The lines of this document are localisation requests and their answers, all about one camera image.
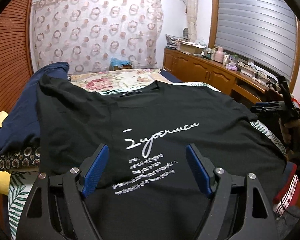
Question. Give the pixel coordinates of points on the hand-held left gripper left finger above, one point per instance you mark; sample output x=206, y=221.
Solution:
x=97, y=171

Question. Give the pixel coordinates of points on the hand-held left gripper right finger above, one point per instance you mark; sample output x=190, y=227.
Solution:
x=198, y=171

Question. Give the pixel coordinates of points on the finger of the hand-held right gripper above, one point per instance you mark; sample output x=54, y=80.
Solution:
x=270, y=106

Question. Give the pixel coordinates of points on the black printed t-shirt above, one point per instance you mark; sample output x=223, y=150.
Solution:
x=152, y=110

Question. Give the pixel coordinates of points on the person's right hand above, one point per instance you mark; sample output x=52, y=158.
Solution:
x=287, y=132

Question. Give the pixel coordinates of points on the purple tissue pack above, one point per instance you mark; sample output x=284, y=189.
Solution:
x=231, y=66

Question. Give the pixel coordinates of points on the pink thermos jug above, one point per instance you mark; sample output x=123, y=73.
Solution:
x=219, y=54

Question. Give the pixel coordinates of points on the wooden sideboard cabinet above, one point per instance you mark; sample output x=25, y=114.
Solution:
x=202, y=70

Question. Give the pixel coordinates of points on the red striped cloth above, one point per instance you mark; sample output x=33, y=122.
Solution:
x=288, y=190

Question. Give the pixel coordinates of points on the floral leaf print bedspread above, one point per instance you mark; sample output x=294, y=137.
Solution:
x=102, y=80

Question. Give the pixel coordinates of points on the open cardboard box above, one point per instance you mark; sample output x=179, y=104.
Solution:
x=192, y=47

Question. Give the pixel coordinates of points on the navy bed sheet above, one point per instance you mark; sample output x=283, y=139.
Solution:
x=171, y=76

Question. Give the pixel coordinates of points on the navy blue garment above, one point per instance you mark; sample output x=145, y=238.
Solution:
x=20, y=105

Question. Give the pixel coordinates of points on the dark grey cloth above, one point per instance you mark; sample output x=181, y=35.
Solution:
x=292, y=216

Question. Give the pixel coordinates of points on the small brown cardboard box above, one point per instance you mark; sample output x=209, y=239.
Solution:
x=121, y=67

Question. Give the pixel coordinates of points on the blue plastic bag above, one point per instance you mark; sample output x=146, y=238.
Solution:
x=120, y=61

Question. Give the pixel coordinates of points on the patterned fabric bag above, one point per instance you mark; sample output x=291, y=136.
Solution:
x=176, y=40

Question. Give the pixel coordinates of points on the tied beige curtain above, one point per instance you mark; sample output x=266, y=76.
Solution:
x=191, y=12

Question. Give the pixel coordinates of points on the wooden louvred wardrobe door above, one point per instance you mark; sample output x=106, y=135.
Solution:
x=10, y=55

